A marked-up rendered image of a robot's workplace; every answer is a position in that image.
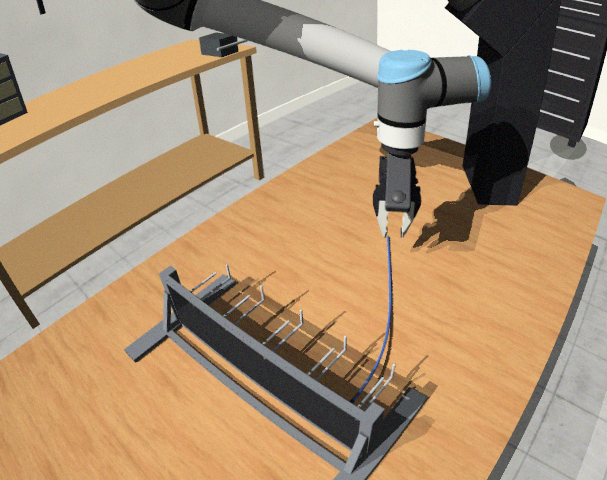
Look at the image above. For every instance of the grey free-standing rack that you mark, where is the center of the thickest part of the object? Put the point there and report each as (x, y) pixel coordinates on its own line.
(360, 433)

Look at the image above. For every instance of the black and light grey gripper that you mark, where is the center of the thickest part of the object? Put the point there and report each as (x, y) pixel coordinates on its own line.
(379, 193)

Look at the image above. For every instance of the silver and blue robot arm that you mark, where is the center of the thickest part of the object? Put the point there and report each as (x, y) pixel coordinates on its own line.
(408, 84)

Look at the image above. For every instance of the blue cable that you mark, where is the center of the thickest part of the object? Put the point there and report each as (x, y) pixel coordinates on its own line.
(387, 330)

